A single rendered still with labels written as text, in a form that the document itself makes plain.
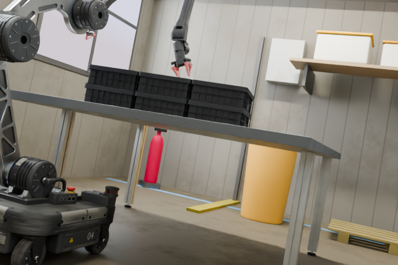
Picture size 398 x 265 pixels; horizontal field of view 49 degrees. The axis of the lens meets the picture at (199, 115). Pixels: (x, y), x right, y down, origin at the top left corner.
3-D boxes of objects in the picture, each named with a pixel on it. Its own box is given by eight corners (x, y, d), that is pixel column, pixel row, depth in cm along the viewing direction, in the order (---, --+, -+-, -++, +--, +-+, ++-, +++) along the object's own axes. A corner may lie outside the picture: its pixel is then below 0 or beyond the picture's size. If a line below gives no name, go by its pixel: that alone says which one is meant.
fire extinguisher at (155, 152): (165, 188, 500) (176, 131, 504) (154, 190, 475) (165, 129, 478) (144, 184, 511) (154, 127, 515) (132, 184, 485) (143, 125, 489)
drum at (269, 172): (292, 223, 415) (305, 145, 419) (277, 228, 374) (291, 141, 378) (247, 211, 438) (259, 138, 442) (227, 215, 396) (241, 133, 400)
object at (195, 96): (243, 110, 222) (247, 88, 222) (187, 101, 228) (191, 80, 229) (250, 117, 260) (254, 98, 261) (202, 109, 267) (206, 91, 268)
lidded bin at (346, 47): (369, 74, 436) (374, 45, 437) (369, 64, 396) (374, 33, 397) (317, 68, 456) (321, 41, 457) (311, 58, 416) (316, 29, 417)
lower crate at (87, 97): (130, 112, 234) (134, 90, 235) (79, 104, 241) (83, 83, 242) (153, 119, 273) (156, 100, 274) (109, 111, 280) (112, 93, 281)
